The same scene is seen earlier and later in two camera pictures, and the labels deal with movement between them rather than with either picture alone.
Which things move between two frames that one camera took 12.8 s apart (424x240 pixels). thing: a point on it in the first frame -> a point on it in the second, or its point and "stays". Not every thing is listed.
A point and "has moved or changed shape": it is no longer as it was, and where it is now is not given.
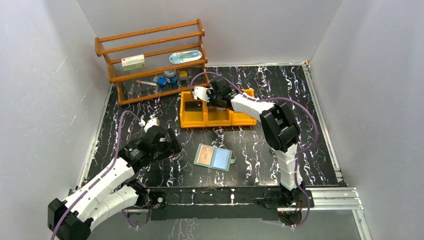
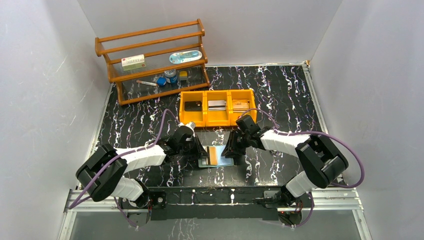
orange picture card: (205, 156) has moved or changed shape
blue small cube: (161, 81) stays
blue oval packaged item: (184, 56) stays
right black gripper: (210, 94) -> (230, 143)
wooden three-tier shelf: (156, 62) stays
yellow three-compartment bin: (195, 113) stays
